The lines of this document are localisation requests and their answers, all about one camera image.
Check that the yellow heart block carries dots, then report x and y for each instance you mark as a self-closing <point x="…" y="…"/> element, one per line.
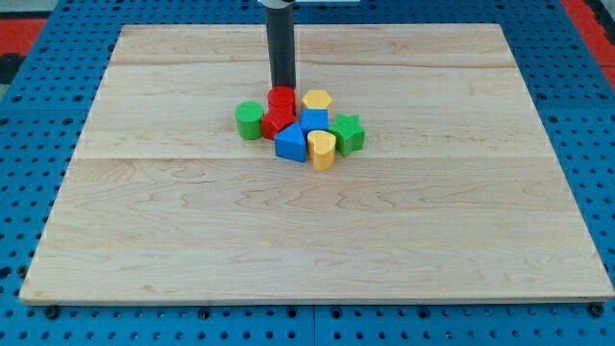
<point x="321" y="149"/>

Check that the blue triangle block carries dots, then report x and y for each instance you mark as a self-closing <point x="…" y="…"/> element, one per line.
<point x="290" y="143"/>

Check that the blue cube block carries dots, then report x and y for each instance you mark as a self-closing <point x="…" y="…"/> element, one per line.
<point x="314" y="120"/>

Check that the green star block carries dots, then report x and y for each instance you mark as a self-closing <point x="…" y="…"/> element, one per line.
<point x="349" y="133"/>

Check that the red textured block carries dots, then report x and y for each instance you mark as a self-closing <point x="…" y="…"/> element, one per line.
<point x="275" y="121"/>

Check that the yellow hexagon block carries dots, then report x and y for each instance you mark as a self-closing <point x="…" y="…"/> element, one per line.
<point x="317" y="99"/>

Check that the red cylinder block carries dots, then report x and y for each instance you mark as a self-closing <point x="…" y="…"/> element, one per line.
<point x="282" y="97"/>

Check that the green cylinder block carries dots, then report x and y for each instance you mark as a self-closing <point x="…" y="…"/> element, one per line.
<point x="248" y="117"/>

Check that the light wooden board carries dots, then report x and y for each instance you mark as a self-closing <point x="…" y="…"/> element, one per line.
<point x="455" y="198"/>

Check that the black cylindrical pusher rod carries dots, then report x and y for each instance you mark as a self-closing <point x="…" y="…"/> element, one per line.
<point x="279" y="18"/>

